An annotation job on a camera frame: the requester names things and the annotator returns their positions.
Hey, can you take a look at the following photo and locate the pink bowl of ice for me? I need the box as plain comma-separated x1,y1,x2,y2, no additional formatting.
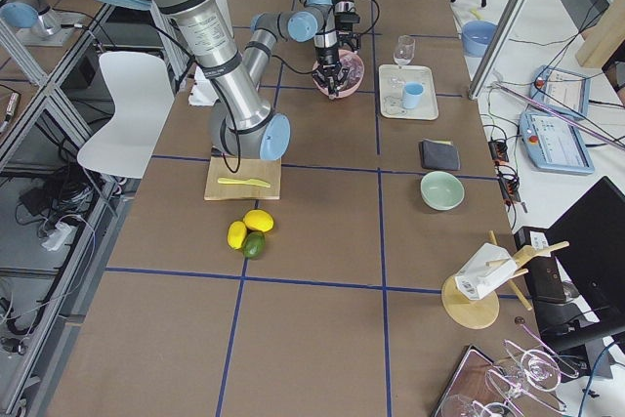
312,49,365,100

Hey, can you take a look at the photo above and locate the clear wine glass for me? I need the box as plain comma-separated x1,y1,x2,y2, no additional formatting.
388,35,416,88

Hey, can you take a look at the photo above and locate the green ceramic bowl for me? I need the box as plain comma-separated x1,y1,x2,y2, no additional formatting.
420,171,465,211

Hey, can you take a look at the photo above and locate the teach pendant tablet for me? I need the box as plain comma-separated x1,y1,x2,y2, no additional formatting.
530,65,591,120
519,111,595,175

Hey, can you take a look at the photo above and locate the white chair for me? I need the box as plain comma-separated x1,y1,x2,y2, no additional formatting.
77,51,175,179

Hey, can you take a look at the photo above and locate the green lime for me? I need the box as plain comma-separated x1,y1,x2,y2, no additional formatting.
242,231,266,259

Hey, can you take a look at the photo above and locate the blue bowl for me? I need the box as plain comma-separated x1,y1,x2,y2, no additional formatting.
461,21,497,58

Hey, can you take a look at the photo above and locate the blue plastic cup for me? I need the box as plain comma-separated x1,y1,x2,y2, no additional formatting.
401,81,424,109

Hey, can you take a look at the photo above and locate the wooden cutting board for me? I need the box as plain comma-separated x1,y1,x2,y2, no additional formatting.
204,148,281,201

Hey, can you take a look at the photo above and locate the yellow plastic knife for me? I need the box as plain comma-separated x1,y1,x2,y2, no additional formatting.
217,177,271,188

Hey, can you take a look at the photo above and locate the whole yellow lemon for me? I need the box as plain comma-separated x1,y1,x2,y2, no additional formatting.
243,209,274,232

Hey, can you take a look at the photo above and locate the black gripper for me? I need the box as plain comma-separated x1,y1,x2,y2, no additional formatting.
334,1,361,53
314,45,344,78

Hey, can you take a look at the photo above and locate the cream bear tray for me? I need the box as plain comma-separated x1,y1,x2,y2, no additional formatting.
378,64,438,120

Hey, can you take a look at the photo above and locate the grey folded cloth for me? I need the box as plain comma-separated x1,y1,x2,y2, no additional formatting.
419,140,461,171

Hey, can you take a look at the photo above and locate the wooden mug tree stand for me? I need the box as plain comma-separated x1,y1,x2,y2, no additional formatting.
441,230,569,329

